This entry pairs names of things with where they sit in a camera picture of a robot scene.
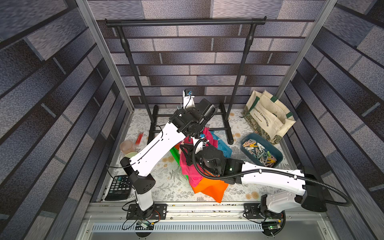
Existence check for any pink t-shirt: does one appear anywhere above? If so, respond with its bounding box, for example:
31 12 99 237
179 127 219 189

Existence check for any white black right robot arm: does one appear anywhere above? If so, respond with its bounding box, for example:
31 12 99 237
191 144 327 218

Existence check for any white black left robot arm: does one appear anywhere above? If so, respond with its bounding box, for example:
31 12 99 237
121 99 217 219

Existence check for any blue t-shirt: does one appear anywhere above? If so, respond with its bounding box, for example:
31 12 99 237
211 132 233 158

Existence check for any orange t-shirt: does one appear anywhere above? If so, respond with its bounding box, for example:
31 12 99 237
173 143 229 204

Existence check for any teal clothespin tray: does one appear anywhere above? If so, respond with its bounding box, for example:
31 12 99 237
241 133 283 168

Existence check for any floral table cloth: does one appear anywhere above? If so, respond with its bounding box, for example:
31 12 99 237
125 109 282 202

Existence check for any black clothes rack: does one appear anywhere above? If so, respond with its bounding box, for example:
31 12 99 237
98 18 274 144

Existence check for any cream canvas tote bag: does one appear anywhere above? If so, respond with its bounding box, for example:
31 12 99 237
242 91 296 145

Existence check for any red pen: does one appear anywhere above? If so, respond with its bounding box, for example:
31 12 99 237
135 133 144 145

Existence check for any light green bowl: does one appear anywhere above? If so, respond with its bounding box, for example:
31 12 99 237
125 152 138 159

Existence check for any black calculator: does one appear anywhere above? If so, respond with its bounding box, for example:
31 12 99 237
104 175 131 202

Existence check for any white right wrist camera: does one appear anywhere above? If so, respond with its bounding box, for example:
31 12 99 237
197 134 209 148

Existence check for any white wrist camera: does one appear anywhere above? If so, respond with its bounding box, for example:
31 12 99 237
183 89 195 109
197 134 209 148

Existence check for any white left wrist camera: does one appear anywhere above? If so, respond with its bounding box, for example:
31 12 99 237
183 89 195 109

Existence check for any black corrugated cable conduit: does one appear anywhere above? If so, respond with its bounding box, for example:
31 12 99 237
191 138 352 208

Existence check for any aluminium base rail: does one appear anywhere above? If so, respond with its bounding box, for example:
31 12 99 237
77 201 334 233

